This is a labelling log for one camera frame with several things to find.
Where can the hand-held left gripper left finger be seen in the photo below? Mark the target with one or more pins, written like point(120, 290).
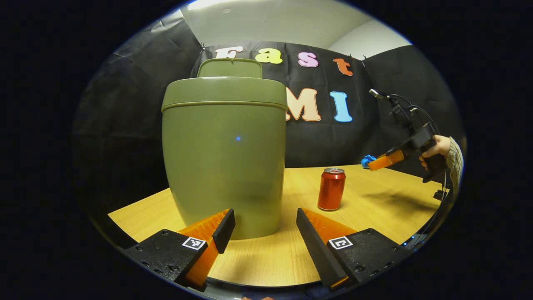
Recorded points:
point(225, 231)

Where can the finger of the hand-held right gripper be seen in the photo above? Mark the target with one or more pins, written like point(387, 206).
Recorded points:
point(387, 160)

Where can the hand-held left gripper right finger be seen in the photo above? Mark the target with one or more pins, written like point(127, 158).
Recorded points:
point(318, 254)

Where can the blue paper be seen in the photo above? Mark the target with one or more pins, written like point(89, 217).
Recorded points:
point(367, 161)

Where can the red pop can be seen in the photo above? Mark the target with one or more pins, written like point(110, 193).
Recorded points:
point(331, 189)

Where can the green desktop garbage bin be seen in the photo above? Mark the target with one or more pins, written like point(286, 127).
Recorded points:
point(225, 158)

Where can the wooden desktop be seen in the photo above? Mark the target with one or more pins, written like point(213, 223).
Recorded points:
point(374, 200)

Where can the small black box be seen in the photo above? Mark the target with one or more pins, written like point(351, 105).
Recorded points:
point(440, 195)

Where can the black backdrop cloth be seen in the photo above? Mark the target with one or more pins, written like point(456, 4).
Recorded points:
point(325, 141)

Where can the ceiling light panel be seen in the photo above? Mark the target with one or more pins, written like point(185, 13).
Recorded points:
point(208, 4)

